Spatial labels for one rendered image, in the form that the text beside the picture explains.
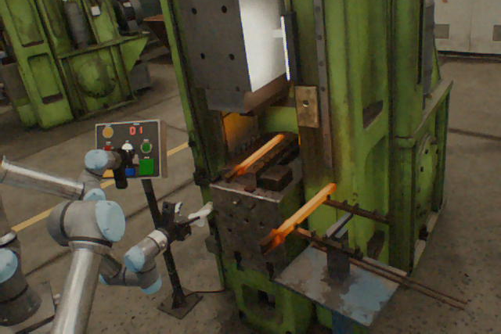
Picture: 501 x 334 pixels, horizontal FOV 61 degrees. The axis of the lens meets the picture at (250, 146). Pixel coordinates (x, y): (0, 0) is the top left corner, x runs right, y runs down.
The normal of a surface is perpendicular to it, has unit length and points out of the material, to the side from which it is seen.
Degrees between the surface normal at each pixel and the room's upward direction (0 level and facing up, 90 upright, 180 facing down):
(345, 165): 90
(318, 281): 0
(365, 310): 0
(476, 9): 90
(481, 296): 0
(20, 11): 89
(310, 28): 90
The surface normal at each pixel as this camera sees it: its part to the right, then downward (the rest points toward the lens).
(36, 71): 0.61, 0.25
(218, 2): -0.55, 0.43
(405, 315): -0.14, -0.90
